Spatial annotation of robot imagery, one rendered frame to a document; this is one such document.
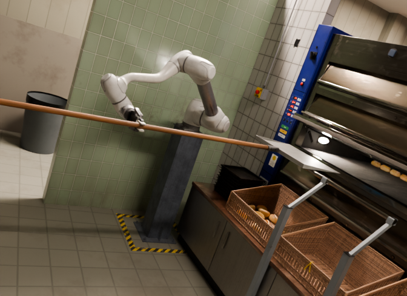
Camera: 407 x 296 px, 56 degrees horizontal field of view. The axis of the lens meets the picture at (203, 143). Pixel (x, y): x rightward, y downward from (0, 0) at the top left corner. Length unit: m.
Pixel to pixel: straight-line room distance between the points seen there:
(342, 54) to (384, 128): 0.69
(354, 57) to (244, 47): 1.14
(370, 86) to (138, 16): 1.84
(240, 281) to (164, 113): 1.62
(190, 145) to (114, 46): 1.01
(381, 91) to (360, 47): 0.41
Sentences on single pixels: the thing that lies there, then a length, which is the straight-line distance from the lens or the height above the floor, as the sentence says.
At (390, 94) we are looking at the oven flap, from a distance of 2.79.
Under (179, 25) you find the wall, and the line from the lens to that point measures 3.41.
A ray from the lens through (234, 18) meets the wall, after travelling 3.66.
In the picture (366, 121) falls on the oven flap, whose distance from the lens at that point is 2.86.
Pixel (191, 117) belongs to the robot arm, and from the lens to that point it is 3.11.
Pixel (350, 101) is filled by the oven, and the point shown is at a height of 1.65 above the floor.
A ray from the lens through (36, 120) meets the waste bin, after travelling 4.49.
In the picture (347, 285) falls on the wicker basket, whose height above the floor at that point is 0.59.
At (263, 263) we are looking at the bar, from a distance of 2.51.
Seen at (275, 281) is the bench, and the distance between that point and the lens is 2.52.
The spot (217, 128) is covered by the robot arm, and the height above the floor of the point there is 1.13.
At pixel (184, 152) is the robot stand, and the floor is 0.83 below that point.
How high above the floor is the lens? 1.65
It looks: 13 degrees down
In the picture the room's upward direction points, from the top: 19 degrees clockwise
